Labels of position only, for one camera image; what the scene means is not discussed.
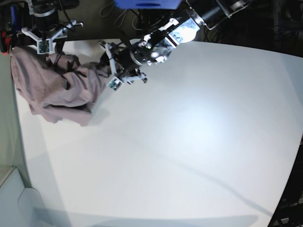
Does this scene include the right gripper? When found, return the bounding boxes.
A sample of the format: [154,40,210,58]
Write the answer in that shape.
[21,9,83,54]

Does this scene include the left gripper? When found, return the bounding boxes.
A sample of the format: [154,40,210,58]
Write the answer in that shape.
[98,40,148,85]

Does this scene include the mauve t-shirt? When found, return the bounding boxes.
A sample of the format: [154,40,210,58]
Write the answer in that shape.
[10,47,111,126]

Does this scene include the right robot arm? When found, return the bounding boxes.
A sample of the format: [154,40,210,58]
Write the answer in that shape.
[21,0,83,55]

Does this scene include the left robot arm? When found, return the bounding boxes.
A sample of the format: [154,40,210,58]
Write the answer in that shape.
[100,0,251,91]

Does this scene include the red black clamp tool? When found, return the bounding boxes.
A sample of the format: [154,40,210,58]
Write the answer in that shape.
[0,30,12,55]

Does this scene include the blue box overhead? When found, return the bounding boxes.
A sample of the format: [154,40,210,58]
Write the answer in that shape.
[114,0,182,9]

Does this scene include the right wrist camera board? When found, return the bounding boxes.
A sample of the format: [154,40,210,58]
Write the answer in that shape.
[37,40,52,55]

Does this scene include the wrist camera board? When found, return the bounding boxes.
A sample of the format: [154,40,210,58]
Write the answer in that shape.
[107,77,124,92]
[37,40,52,55]

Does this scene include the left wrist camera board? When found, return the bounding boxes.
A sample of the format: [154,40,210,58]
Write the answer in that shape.
[107,77,124,92]

